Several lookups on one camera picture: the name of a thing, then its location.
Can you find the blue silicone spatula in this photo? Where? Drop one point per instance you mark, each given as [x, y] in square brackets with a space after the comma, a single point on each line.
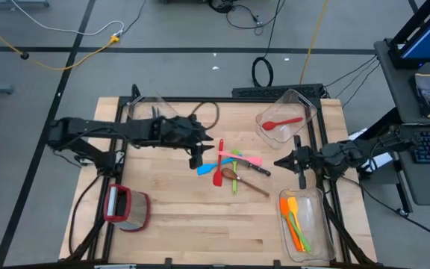
[204, 169]

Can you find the clear rectangular dish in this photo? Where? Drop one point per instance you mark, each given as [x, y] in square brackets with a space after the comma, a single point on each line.
[319, 231]

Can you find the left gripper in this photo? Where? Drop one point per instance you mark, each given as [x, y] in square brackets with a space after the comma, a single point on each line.
[179, 130]

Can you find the dark grey side desk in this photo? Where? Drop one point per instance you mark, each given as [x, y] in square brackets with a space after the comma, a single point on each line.
[398, 93]

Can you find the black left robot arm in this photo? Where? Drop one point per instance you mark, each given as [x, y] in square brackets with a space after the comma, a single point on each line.
[99, 129]

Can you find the red mesh basket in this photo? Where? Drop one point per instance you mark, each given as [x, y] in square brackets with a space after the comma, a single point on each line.
[133, 209]

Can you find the brown wooden spoon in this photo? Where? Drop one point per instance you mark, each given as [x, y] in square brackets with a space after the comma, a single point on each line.
[229, 173]

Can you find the yellow silicone spatula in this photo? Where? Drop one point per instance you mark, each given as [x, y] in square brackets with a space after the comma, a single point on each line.
[293, 203]

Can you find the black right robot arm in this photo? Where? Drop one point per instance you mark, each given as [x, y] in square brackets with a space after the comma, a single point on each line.
[364, 149]

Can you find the clear plastic bin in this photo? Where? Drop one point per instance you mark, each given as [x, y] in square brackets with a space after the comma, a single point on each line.
[293, 104]
[142, 108]

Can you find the red silicone spoon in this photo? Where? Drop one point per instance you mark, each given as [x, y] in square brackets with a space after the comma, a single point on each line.
[268, 126]

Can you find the white paper sheet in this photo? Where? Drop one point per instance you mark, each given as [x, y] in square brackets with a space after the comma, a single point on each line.
[383, 161]

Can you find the red silicone spatula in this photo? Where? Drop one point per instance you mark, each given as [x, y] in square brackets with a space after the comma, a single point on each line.
[217, 179]

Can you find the orange silicone spatula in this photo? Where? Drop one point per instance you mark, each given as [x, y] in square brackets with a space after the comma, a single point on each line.
[284, 209]

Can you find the black work gloves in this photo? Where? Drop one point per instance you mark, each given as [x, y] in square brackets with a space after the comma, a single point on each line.
[426, 93]

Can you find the black serrated knife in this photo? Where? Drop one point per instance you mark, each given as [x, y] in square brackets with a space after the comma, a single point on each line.
[158, 111]

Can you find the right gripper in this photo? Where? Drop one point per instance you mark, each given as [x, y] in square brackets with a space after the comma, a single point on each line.
[308, 160]

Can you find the green silicone spatula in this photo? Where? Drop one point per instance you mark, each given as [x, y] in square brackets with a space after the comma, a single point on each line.
[304, 243]

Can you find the green silicone spoon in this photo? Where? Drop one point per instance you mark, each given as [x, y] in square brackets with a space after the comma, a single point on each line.
[234, 183]

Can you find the black perforated power strip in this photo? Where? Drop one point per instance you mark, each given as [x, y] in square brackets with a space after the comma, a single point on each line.
[260, 90]

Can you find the black table frame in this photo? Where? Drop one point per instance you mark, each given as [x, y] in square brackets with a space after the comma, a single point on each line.
[237, 99]

